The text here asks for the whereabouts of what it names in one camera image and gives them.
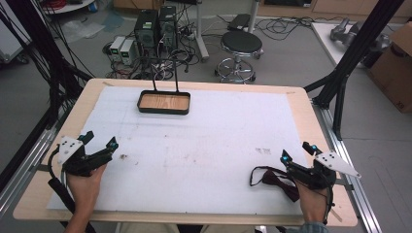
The person's legs beige trousers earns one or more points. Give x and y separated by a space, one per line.
145 228

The person's right hand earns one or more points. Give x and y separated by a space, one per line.
311 202

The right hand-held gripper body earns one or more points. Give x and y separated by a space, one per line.
319 174

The black computer tower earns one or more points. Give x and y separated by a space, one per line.
146 30
168 26

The black round stool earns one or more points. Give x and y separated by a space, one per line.
241 43

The black flat box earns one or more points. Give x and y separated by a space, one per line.
239 22

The clear plastic sheet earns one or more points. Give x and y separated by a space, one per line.
81 29

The brown cardboard box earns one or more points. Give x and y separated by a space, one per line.
393 71

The white power supply unit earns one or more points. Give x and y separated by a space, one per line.
127 51
116 47

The aluminium rail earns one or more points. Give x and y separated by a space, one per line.
350 168
24 171

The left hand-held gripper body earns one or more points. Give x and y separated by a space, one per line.
73 160

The black metal frame stand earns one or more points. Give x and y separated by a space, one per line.
353 55

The dark red bow tie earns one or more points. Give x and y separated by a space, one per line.
275 181

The black tray stand wooden base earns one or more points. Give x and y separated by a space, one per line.
164 102

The white foam mat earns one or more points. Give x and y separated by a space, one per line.
194 145

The white metal stand leg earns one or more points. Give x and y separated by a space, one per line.
201 35

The person's left hand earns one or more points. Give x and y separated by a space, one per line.
85 189

